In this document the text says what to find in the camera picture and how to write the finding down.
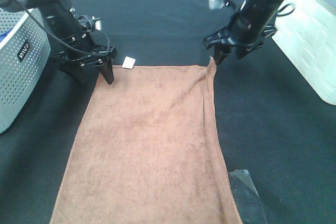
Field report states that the clear tape strip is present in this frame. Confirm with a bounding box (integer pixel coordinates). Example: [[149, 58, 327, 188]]
[[228, 169, 268, 224]]

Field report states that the brown microfiber towel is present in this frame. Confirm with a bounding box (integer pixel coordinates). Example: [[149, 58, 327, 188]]
[[50, 59, 241, 223]]

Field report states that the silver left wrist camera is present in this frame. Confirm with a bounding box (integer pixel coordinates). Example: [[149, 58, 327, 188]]
[[92, 17, 102, 30]]

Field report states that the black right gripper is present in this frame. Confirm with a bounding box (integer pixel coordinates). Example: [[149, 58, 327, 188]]
[[204, 17, 276, 65]]

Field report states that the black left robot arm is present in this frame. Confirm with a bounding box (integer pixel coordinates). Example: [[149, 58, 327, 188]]
[[1, 0, 117, 84]]

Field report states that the black table cloth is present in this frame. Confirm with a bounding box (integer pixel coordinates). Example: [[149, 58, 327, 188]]
[[1, 0, 335, 223]]

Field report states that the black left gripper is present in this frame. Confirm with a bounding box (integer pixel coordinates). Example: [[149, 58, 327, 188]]
[[51, 15, 118, 85]]

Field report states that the white plastic storage bin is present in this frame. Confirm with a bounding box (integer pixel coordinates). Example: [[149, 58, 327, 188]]
[[273, 0, 335, 105]]

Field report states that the white perforated laundry basket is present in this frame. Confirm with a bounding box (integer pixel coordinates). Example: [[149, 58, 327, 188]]
[[1, 9, 51, 133]]

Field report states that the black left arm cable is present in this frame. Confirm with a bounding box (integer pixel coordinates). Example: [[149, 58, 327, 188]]
[[0, 0, 111, 57]]

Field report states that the blue cloth in basket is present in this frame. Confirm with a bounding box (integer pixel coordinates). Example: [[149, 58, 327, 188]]
[[0, 29, 12, 42]]

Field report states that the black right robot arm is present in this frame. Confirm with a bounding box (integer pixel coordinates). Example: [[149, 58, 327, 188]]
[[203, 0, 284, 65]]

